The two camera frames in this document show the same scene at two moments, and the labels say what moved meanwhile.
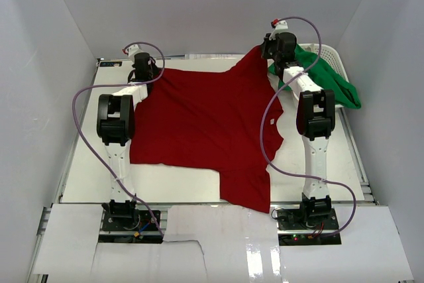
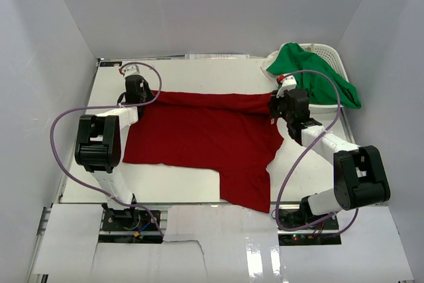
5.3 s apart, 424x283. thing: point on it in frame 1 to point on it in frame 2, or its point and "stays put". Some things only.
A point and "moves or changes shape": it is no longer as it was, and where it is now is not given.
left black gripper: (139, 77) to (140, 98)
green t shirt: (333, 90) stays put
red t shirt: (216, 120) moves or changes shape
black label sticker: (109, 63) stays put
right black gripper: (268, 51) to (276, 108)
